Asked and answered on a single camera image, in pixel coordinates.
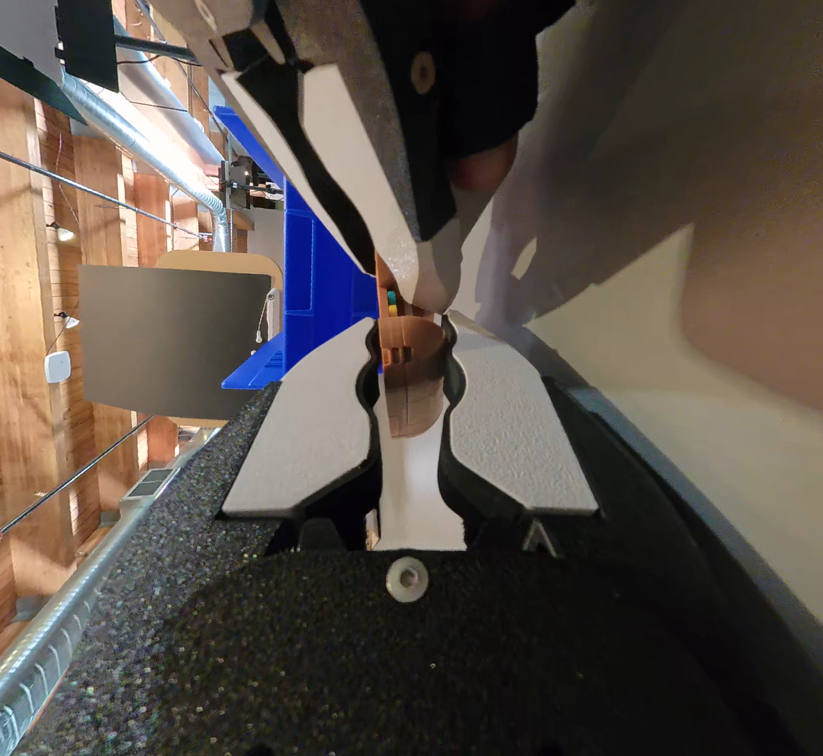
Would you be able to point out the grey studio light panel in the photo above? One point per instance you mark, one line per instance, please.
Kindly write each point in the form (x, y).
(83, 23)

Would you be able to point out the brown brick-built toy animal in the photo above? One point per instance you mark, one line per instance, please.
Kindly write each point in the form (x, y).
(418, 383)

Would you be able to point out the white metal frame rail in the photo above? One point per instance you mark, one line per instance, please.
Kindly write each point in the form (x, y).
(273, 319)

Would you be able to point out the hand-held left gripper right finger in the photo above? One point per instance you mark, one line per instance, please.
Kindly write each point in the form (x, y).
(514, 434)

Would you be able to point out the silver ventilation duct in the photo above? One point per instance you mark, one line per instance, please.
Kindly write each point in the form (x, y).
(141, 145)
(58, 627)

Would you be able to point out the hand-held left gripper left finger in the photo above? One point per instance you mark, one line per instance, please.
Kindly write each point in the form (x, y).
(308, 441)

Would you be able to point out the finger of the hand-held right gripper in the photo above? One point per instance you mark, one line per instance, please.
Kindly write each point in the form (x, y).
(360, 158)
(270, 132)

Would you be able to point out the white ceiling access point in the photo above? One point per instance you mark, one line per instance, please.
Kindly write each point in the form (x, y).
(58, 367)

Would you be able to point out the black wood-edged divider panel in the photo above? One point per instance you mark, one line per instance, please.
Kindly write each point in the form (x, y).
(167, 338)

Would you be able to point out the black tripod stand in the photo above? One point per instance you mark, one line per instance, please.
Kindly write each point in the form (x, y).
(154, 49)

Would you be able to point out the blue plastic bin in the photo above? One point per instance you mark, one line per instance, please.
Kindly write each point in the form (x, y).
(302, 267)

